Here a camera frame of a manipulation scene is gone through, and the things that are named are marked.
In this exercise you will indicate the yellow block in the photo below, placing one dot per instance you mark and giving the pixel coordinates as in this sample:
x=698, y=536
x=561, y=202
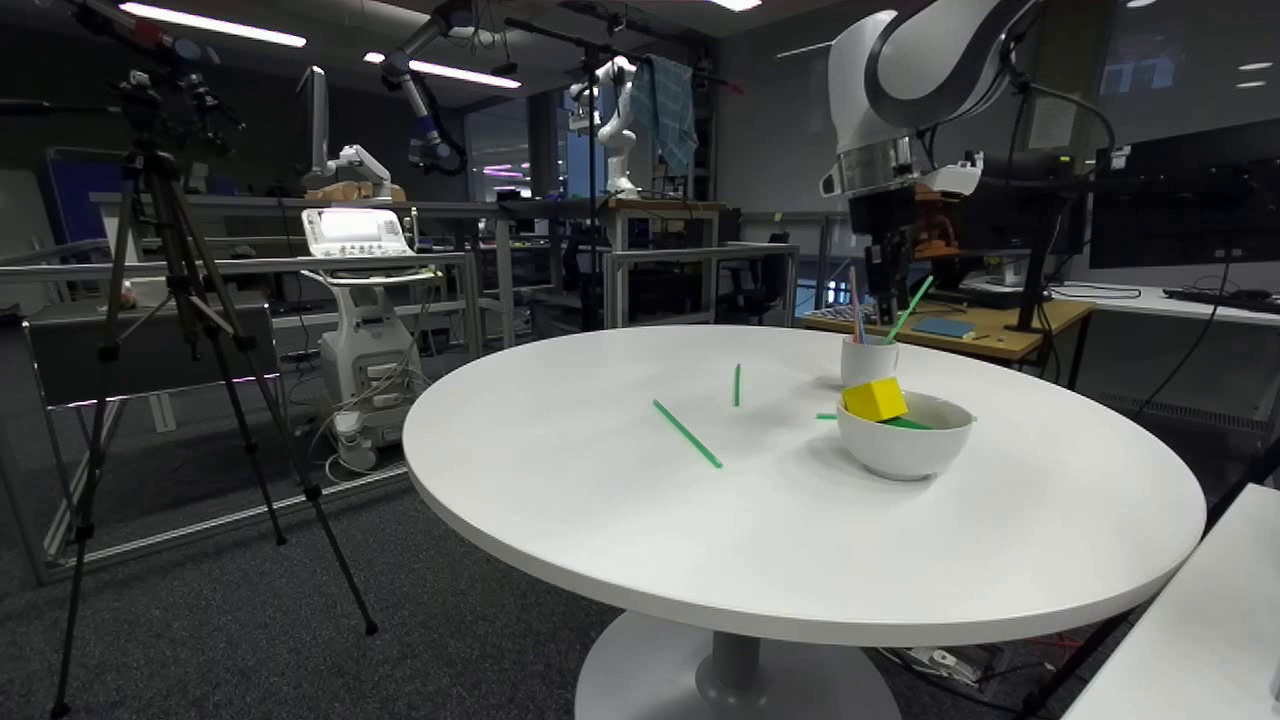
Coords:
x=874, y=399

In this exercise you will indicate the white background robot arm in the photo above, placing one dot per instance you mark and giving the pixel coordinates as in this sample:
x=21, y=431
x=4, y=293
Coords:
x=616, y=126

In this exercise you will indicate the white rectangular table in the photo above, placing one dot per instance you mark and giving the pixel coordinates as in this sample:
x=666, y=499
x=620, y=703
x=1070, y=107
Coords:
x=1187, y=627

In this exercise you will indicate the black flat panel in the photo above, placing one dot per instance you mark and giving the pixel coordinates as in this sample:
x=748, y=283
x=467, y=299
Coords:
x=144, y=355

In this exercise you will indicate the white medical equipment cart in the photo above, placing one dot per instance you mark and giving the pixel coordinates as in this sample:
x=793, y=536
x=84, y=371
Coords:
x=361, y=334

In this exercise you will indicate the metal frame workbench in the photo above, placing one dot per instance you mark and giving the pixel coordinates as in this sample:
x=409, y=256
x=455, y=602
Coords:
x=666, y=261

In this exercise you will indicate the white bowl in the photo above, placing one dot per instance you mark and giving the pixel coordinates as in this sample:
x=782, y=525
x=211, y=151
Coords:
x=907, y=456

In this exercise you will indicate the wooden desk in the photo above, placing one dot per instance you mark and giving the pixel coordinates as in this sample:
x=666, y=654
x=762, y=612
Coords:
x=987, y=334

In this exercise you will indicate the long green straw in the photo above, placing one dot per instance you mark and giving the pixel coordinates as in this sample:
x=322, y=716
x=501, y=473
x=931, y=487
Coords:
x=687, y=435

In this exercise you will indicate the black camera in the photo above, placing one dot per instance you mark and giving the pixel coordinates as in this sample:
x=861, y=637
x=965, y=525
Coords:
x=162, y=80

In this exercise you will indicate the white round table pedestal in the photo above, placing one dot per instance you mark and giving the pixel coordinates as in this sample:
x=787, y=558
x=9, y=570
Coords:
x=732, y=674

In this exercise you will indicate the short green straw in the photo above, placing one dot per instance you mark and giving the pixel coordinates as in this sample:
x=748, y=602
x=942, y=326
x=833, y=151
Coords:
x=737, y=387

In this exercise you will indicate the black computer monitor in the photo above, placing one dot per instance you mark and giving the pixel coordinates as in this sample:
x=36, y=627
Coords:
x=1187, y=193

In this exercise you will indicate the white cup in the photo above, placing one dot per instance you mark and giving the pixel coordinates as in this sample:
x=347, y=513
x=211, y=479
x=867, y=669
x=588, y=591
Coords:
x=867, y=363

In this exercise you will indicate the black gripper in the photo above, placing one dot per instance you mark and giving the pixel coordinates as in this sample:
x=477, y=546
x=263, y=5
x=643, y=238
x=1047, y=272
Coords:
x=903, y=254

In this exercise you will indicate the long ceiling light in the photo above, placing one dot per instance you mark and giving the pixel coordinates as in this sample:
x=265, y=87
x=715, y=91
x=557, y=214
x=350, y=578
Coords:
x=445, y=68
x=214, y=27

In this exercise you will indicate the black camera tripod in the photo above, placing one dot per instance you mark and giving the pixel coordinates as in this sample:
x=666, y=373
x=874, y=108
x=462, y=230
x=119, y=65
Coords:
x=202, y=306

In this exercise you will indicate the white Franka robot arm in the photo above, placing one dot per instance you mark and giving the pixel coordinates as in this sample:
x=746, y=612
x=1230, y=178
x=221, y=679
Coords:
x=923, y=65

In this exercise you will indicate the black background robot arm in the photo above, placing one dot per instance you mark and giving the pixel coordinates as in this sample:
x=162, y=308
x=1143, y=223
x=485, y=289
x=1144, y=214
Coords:
x=426, y=115

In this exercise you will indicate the black keyboard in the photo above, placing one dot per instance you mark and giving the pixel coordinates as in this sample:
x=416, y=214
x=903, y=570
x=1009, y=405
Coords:
x=1220, y=299

